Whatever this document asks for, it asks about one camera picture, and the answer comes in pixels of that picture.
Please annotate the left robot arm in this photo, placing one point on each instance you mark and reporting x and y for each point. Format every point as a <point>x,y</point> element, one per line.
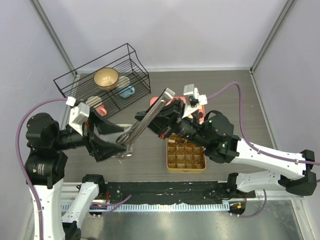
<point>45,167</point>

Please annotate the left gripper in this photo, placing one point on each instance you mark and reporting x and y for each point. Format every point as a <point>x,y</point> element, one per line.
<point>101,149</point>

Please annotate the blue cup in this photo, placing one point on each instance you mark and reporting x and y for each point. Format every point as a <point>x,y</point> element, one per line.
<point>126,92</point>

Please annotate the black wire rack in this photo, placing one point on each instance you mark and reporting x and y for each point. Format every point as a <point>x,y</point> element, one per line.
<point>78,82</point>

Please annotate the metal tongs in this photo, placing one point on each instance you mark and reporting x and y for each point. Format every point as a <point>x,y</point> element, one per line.
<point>155,108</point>

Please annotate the silver box lid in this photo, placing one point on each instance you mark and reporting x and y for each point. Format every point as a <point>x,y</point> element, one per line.
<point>122,138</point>

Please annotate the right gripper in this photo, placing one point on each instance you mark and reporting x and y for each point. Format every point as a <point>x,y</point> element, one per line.
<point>171,114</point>

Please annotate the pink cup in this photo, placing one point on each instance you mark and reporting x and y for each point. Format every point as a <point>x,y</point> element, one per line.
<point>97,103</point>

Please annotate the white cable duct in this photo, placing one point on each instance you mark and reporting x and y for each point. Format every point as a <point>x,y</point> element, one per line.
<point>183,207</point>

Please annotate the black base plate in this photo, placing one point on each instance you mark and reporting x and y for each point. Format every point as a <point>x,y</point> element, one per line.
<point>173,192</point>

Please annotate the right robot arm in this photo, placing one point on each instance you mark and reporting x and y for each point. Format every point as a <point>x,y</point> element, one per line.
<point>287,171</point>

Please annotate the gold bowl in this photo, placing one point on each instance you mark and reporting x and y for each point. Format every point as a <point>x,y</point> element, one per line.
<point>106,78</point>

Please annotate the gold chocolate box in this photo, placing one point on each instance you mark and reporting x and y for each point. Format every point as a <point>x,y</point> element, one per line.
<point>183,156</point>

